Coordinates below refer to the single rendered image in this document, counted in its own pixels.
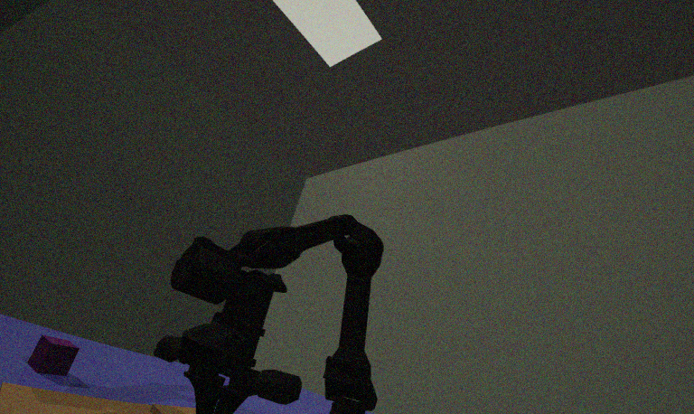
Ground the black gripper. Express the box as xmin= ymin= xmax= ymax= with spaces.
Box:
xmin=154 ymin=308 xmax=302 ymax=414

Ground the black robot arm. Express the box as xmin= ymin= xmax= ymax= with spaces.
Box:
xmin=171 ymin=214 xmax=384 ymax=414

